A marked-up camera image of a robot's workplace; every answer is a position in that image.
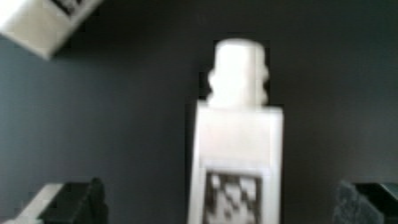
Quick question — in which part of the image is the white leg with tag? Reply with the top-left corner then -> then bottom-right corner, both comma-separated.
186,38 -> 284,224

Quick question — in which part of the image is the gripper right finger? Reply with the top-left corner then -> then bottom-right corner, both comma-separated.
334,181 -> 398,224

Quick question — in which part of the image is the white leg behind centre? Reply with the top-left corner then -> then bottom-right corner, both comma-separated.
0,0 -> 103,59

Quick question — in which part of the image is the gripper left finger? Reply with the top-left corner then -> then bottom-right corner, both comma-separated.
11,178 -> 106,224

